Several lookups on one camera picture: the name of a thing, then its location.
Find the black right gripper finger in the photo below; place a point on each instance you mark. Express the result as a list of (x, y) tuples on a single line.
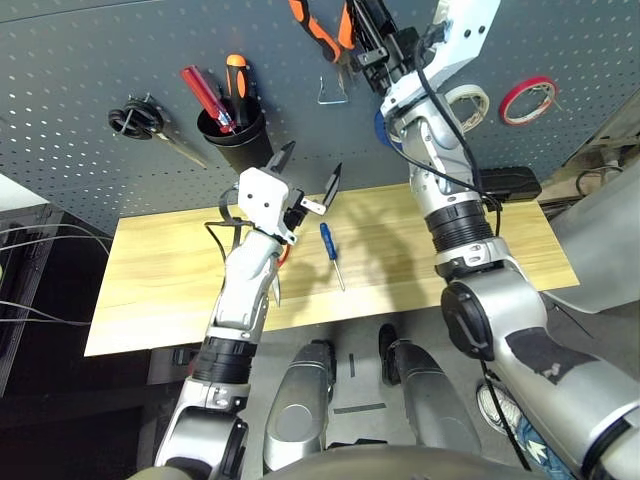
[(381, 17), (361, 25)]

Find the white sneaker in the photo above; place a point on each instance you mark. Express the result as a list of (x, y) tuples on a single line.
[(492, 405)]

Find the white metal frame post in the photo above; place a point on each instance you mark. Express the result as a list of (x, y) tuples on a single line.
[(600, 135)]

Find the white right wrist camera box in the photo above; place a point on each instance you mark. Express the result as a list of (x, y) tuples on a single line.
[(465, 45)]

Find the short black floor tape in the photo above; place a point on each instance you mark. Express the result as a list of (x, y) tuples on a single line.
[(351, 365)]

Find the metal double-prong peg hook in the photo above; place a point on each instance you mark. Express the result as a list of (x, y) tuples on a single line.
[(545, 97), (472, 112)]

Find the grey perforated pegboard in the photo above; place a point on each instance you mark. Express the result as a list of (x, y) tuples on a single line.
[(100, 60)]

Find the orange and black screwdriver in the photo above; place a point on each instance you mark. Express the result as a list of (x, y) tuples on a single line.
[(236, 75)]

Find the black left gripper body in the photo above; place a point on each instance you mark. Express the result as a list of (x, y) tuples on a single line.
[(295, 210)]

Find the red tape roll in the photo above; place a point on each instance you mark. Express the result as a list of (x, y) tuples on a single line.
[(507, 102)]

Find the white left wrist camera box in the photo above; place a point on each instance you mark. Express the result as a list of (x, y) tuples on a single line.
[(260, 197)]

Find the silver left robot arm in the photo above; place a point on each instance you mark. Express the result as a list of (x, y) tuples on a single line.
[(240, 300)]

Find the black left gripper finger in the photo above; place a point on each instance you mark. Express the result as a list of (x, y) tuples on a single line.
[(332, 187), (281, 159)]

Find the black plastic case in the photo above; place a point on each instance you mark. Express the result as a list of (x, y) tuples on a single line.
[(515, 182)]

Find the black metal rack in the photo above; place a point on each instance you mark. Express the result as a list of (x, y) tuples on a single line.
[(25, 280)]

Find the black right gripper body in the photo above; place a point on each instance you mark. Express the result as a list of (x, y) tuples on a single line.
[(390, 60)]

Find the large grey plastic housing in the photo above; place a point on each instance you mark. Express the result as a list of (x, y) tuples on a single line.
[(600, 250)]

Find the silver robot leg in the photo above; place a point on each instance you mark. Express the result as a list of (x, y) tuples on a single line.
[(295, 415), (430, 400)]

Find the white tape roll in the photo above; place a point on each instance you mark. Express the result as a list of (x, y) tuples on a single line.
[(477, 92)]

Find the silver right robot leg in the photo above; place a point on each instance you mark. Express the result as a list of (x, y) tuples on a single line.
[(430, 400)]

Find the black tool cup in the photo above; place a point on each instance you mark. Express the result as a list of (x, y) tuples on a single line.
[(250, 145)]

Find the long black floor tape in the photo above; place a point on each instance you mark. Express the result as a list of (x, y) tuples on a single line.
[(360, 408)]

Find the blue jeans leg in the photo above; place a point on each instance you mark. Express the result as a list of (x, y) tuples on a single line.
[(542, 450)]

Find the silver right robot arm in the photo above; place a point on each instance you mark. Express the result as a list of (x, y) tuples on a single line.
[(500, 310)]

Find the blue tape roll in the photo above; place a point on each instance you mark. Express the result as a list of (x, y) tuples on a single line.
[(378, 130)]

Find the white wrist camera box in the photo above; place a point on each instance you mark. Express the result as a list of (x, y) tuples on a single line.
[(465, 45), (260, 197)]

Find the silver left robot leg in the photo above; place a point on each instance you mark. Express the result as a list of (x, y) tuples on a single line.
[(295, 415)]

